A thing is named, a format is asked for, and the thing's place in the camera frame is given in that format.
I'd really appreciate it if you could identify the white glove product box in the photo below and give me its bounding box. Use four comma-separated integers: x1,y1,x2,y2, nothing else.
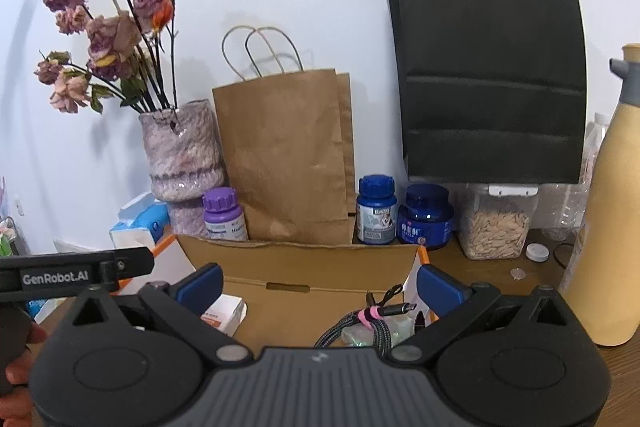
201,294,247,337

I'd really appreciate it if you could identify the braided cable with pink tie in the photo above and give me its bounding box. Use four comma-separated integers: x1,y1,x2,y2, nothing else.
312,284,426,350

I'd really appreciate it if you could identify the person's left hand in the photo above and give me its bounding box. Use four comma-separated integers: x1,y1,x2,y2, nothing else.
0,323,48,427

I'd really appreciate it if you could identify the red cardboard fruit box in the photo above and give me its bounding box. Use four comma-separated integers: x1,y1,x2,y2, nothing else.
120,235,427,355

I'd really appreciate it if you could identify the purple cap pill bottle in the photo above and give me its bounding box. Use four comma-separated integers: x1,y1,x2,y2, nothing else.
202,186,248,242

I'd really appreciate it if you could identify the short blue supplement jar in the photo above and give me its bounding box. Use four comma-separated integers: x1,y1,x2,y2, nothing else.
397,183,454,251

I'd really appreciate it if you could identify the blue white tissue box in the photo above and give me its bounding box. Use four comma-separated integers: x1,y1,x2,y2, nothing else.
110,192,170,251

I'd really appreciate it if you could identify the clear seed container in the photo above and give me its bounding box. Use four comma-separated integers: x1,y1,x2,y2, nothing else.
458,184,539,260

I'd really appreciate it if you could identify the small white lid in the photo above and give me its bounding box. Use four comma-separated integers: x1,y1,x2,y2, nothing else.
525,243,550,263

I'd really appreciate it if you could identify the tall blue supplement bottle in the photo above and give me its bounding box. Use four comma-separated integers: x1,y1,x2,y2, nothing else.
356,174,398,245

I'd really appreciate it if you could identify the purple textured flower vase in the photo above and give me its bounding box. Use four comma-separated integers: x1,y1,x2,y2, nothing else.
139,100,228,237

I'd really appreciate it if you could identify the clear plastic water bottle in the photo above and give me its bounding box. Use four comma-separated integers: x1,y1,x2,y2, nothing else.
539,113,611,242

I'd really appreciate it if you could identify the yellow thermos jug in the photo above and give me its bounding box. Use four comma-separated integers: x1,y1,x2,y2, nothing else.
559,43,640,347

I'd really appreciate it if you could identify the brown paper bag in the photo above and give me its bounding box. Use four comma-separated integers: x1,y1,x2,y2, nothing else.
213,66,356,245

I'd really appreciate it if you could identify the black paper bag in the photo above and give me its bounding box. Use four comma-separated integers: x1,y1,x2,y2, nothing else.
388,0,587,185

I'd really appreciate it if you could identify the dried pink rose bouquet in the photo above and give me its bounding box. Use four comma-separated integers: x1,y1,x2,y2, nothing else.
35,0,178,114

